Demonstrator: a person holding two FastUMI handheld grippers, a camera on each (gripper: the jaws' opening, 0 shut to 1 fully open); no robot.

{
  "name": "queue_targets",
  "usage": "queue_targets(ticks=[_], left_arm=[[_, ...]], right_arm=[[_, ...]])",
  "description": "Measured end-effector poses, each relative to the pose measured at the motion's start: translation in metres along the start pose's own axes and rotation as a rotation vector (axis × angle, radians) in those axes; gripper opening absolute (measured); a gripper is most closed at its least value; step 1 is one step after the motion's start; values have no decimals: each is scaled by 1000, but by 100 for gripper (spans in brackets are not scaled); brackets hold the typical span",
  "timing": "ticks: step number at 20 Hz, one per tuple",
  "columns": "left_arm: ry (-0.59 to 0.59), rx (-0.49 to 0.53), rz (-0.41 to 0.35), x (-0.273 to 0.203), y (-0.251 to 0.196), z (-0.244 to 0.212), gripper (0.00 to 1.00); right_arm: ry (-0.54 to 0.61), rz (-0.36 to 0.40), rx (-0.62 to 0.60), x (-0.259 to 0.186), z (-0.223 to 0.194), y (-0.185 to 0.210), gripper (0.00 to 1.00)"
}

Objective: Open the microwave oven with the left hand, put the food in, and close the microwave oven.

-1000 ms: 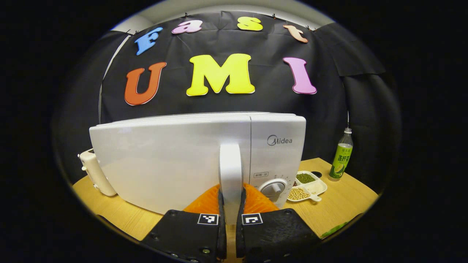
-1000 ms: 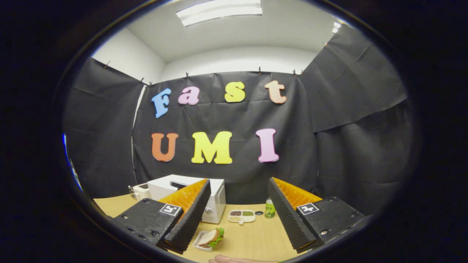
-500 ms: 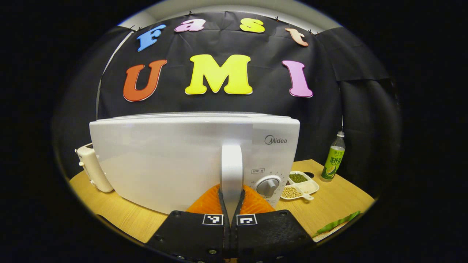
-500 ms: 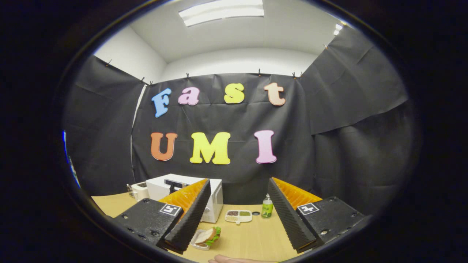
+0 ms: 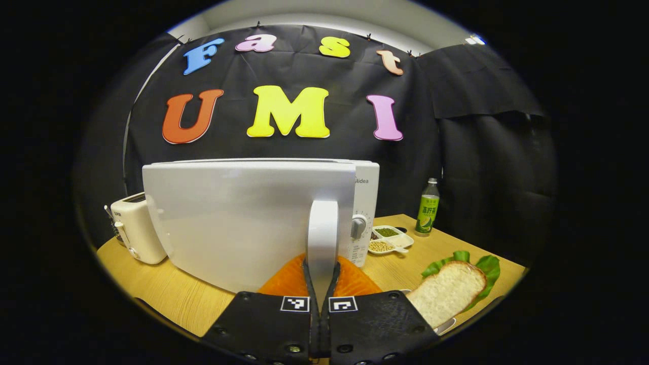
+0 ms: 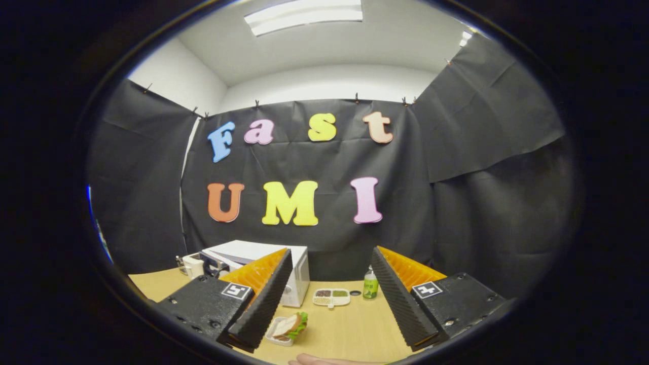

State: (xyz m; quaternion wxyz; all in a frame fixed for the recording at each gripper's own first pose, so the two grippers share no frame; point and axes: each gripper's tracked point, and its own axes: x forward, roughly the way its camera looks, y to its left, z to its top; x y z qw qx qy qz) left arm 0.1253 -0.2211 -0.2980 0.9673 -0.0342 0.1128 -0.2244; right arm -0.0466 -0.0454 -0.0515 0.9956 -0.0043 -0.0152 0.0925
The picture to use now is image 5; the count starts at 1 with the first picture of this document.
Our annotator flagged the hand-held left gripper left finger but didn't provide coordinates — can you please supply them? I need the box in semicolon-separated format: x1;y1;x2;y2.
200;253;319;365

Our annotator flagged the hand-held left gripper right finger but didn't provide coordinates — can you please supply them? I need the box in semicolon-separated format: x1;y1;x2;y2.
319;255;442;365

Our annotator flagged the bread and lettuce sandwich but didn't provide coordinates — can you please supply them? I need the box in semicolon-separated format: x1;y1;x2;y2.
406;250;501;329

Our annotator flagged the white microwave oven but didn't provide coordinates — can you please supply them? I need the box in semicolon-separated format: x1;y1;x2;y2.
142;158;381;307

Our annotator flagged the white rectangular plate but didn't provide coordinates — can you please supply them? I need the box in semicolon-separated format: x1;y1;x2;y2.
401;289;457;336

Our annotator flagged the white divided dish of beans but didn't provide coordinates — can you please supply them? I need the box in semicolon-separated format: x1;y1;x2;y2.
368;225;415;255

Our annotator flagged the green drink bottle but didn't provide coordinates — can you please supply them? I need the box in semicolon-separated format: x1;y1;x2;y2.
415;177;441;237

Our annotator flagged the cream toaster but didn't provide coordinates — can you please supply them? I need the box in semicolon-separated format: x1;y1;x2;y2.
104;192;168;265

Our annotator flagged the black backdrop cloth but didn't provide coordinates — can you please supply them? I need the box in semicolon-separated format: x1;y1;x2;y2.
76;24;558;267

